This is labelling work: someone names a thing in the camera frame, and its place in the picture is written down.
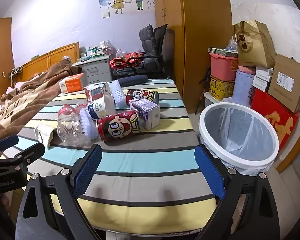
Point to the red plaid bag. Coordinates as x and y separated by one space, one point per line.
120 62

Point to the white foam fruit net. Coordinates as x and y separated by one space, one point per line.
88 127
118 90

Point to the striped flat box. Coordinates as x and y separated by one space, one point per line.
221 51

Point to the red gift box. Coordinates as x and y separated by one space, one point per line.
272 115

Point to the dark blue glasses case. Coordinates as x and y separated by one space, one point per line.
133 80

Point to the yellow patterned box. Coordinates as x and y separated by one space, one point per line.
221 90

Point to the white blue yogurt cup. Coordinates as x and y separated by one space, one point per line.
98 107

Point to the purple white milk carton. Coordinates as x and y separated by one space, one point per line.
147 115

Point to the white plastic box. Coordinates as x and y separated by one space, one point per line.
212 103

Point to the red cartoon face can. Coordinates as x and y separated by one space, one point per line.
140 96
117 127

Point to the lavender cylinder box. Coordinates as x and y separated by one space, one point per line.
242 90

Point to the wooden bed headboard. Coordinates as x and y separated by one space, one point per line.
52 55

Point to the brown paper bag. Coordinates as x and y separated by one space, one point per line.
255 47

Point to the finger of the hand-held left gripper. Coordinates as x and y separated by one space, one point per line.
30 155
7 141

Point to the wooden wardrobe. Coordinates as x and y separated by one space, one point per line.
202 42

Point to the white opened paper carton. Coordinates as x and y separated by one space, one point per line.
107 93

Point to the wooden door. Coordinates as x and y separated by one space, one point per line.
0 50

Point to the pile of medicine boxes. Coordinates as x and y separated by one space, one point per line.
95 51

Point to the red white milk carton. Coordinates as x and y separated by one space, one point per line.
93 93

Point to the power strip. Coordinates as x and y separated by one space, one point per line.
17 69

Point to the small white box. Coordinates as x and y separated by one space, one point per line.
260 85
263 73

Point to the clear plastic bag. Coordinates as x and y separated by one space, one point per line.
121 53

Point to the beige paper cup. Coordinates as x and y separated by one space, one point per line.
45 132

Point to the clear plastic bin liner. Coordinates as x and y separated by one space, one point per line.
240 132

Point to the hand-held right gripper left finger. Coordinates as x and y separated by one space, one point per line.
87 171

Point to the pink plastic storage bin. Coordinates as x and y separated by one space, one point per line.
222 66

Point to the white light switch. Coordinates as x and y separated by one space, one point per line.
106 14

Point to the dark leaning pole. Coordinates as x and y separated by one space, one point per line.
202 90

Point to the black office chair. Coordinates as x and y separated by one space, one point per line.
148 40

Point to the orange tissue box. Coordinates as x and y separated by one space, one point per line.
73 83

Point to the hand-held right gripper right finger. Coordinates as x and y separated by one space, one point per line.
210 172

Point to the grey nightstand cabinet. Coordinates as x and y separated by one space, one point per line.
97 70

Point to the clear plastic packaging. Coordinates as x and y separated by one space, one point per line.
231 45

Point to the clear plastic bottle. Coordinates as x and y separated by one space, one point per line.
68 127

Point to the brown blanket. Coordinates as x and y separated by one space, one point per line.
22 100

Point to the brown cardboard box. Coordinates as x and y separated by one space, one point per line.
285 85

